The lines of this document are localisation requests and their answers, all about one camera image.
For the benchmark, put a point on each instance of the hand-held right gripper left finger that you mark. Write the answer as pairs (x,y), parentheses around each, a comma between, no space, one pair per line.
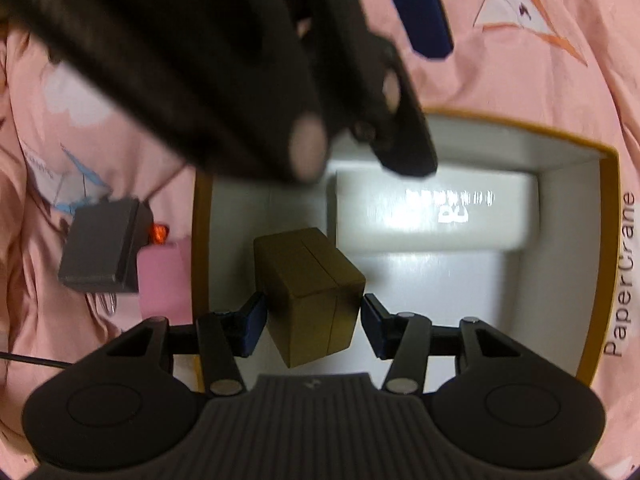
(252,325)

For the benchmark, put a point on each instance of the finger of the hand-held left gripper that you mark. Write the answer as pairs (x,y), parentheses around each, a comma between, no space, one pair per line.
(420,10)
(200,60)

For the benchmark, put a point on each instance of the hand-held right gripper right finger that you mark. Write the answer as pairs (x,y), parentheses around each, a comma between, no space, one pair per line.
(375,325)

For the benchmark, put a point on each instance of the brown cardboard box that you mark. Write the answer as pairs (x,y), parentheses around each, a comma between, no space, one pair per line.
(305,300)

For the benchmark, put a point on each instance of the yellow storage box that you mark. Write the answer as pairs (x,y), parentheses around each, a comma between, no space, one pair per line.
(450,290)

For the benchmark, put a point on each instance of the pink card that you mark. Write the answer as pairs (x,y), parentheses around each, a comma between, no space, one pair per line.
(165,285)

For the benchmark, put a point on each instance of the white rectangular box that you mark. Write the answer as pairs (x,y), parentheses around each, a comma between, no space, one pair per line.
(400,230)

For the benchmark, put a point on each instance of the red fuzzy toy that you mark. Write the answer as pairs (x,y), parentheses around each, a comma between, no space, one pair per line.
(160,233)

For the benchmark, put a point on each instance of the dark grey power adapter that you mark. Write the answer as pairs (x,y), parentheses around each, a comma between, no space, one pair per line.
(100,250)

